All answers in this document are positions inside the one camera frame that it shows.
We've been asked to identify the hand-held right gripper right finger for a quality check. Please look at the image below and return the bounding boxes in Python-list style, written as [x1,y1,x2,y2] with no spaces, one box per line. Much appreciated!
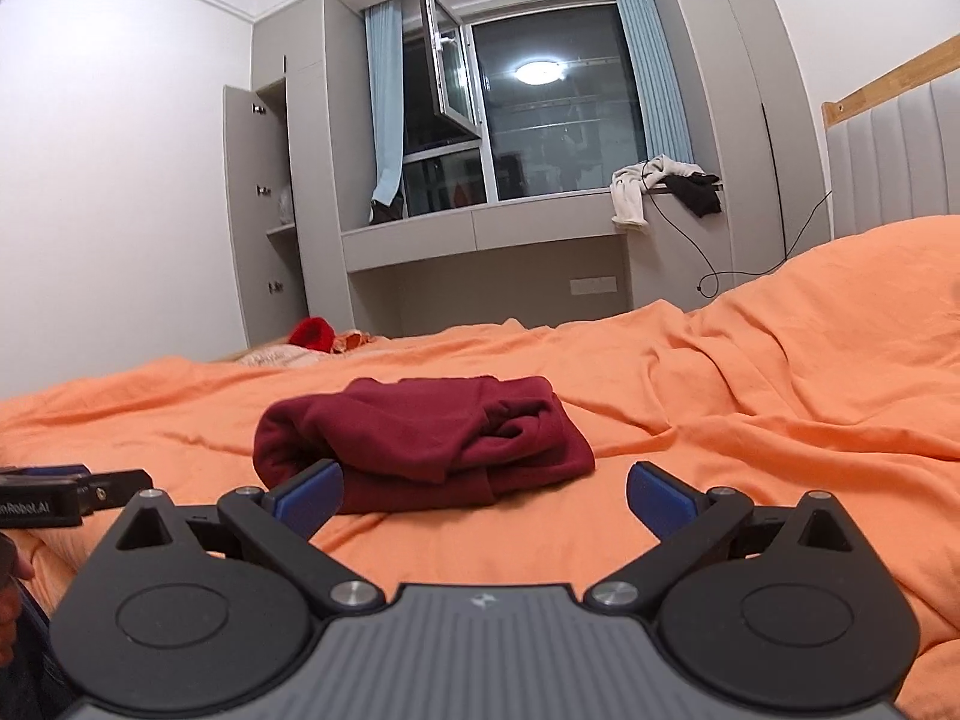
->
[581,460,875,616]

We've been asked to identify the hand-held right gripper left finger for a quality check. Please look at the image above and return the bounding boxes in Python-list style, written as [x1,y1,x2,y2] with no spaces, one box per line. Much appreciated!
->
[94,457,387,616]

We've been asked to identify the black garment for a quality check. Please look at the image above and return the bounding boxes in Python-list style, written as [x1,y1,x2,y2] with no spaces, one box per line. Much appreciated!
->
[666,174,725,218]

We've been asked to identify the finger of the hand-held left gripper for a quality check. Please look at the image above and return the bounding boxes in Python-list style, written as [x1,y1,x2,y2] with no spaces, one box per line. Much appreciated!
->
[79,469,155,517]
[0,463,89,479]

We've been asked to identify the light blue curtain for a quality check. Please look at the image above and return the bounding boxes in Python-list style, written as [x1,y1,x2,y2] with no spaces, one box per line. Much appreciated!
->
[602,0,695,170]
[364,1,406,207]

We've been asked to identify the person's blue jeans leg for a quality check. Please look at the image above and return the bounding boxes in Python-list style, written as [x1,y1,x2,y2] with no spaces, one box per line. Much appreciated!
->
[0,585,76,720]

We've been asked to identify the white garment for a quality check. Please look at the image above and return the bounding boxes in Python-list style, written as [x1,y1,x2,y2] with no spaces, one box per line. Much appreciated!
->
[611,155,706,233]

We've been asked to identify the pale patterned pillow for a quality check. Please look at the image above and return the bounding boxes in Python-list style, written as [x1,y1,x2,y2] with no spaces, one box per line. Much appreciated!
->
[236,345,327,370]

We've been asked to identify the person's left hand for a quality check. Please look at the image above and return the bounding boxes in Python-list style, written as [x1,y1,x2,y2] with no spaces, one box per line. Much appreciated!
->
[0,532,35,665]

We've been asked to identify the black cable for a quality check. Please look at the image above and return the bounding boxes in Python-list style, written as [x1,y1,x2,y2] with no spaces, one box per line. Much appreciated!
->
[649,101,835,297]

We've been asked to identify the grey built-in wardrobe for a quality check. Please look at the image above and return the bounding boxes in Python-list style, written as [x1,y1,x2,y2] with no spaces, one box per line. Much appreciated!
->
[223,0,833,350]

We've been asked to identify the open window sash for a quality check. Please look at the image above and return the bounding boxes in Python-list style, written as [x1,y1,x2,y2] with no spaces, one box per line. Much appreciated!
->
[421,0,485,140]

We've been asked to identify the orange duvet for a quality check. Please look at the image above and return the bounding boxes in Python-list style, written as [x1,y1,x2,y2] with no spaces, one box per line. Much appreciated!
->
[0,214,960,720]

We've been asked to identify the red plush item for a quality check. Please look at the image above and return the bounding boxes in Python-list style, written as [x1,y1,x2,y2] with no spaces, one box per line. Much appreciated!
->
[289,317,336,352]

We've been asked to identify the dark red sweater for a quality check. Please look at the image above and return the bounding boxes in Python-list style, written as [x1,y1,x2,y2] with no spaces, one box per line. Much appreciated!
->
[253,373,596,516]

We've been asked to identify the window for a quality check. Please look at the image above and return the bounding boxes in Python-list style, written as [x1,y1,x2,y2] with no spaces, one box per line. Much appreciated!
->
[401,0,650,215]

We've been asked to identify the grey padded wooden headboard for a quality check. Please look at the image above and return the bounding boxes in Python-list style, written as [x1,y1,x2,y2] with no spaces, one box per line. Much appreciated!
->
[820,37,960,245]

